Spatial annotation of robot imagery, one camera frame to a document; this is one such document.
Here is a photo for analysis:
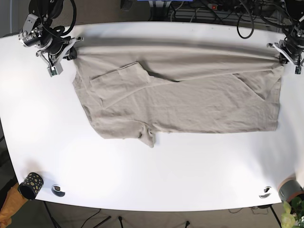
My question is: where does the orange cloth at corner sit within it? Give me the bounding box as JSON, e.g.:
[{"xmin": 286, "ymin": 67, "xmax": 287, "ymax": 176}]
[{"xmin": 0, "ymin": 183, "xmax": 28, "ymax": 228}]

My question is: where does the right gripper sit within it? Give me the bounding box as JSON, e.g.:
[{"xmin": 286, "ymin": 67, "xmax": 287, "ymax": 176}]
[{"xmin": 37, "ymin": 37, "xmax": 84, "ymax": 77}]

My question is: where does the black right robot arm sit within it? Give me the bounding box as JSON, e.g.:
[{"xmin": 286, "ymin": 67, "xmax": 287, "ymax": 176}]
[{"xmin": 19, "ymin": 0, "xmax": 84, "ymax": 77}]

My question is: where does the grey plant pot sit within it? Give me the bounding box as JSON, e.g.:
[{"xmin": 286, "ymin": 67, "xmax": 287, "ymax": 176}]
[{"xmin": 278, "ymin": 178, "xmax": 304, "ymax": 203}]

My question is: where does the green potted plant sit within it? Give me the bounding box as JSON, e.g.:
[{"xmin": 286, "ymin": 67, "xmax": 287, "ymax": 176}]
[{"xmin": 281, "ymin": 196, "xmax": 304, "ymax": 228}]

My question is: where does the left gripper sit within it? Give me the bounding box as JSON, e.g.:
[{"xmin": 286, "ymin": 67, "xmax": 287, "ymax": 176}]
[{"xmin": 267, "ymin": 40, "xmax": 304, "ymax": 75}]

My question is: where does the black dotted cup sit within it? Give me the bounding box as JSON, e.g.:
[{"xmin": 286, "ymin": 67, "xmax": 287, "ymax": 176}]
[{"xmin": 18, "ymin": 172, "xmax": 44, "ymax": 200}]

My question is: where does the right silver table grommet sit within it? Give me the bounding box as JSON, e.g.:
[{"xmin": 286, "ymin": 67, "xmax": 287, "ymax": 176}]
[{"xmin": 258, "ymin": 186, "xmax": 273, "ymax": 199}]

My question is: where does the left silver table grommet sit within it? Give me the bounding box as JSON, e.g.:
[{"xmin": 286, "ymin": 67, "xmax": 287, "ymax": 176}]
[{"xmin": 51, "ymin": 185, "xmax": 65, "ymax": 197}]

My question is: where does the cream white T-shirt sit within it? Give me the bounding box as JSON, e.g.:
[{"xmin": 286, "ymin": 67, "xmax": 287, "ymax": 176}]
[{"xmin": 73, "ymin": 45, "xmax": 284, "ymax": 147}]

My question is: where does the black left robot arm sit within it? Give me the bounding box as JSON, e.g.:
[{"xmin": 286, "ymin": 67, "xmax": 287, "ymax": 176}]
[{"xmin": 236, "ymin": 0, "xmax": 304, "ymax": 75}]

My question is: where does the silver table grommet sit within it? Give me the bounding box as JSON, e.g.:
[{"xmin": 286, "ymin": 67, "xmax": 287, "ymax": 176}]
[
  {"xmin": 258, "ymin": 186, "xmax": 273, "ymax": 199},
  {"xmin": 51, "ymin": 185, "xmax": 65, "ymax": 197}
]

